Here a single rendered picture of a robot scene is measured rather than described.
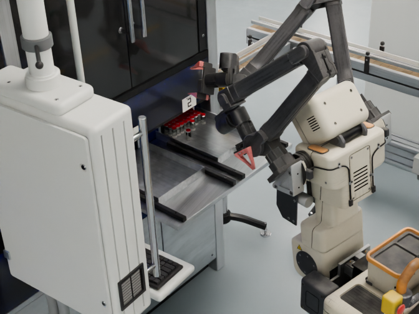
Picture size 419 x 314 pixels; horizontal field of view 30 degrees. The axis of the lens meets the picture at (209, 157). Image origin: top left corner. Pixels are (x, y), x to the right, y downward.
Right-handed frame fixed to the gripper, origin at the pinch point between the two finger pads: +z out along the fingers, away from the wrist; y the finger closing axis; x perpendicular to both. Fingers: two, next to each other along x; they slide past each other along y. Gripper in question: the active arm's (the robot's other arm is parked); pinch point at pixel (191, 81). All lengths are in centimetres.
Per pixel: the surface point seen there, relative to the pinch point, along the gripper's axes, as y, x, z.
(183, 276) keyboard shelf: 71, -20, -23
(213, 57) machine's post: -14.3, 24.3, 11.7
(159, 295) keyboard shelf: 77, -31, -23
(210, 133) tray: 17.3, 27.9, 13.1
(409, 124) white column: -6, 186, 4
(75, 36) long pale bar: -5, -60, -3
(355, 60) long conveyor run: -26, 101, -10
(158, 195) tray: 44.7, -9.6, 2.9
